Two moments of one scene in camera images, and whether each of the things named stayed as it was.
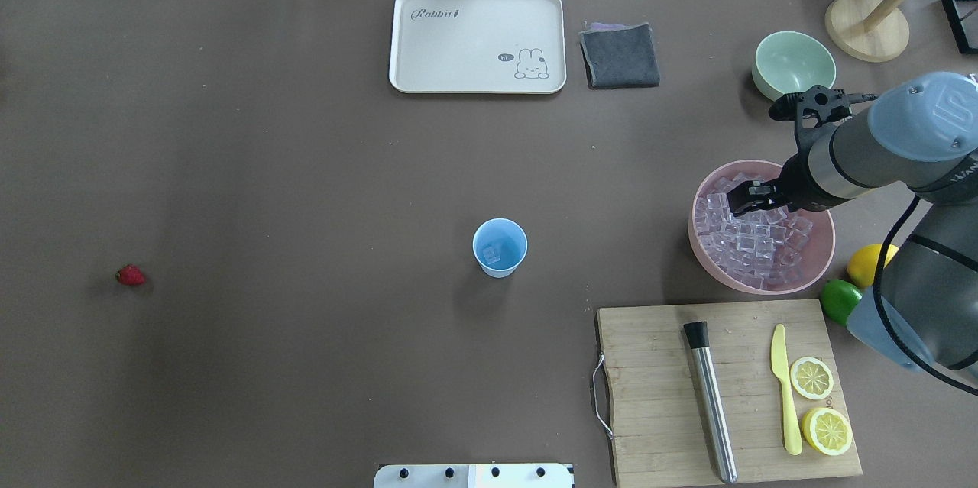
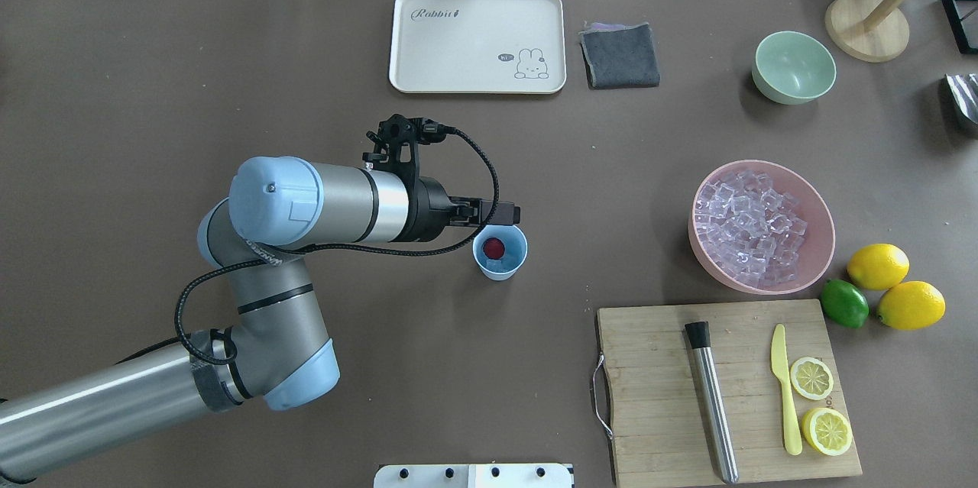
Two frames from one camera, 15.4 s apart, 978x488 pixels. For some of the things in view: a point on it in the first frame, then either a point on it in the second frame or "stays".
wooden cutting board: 710,393 stays
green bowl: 789,62 stays
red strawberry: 128,274 to 493,248
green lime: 837,298 stays
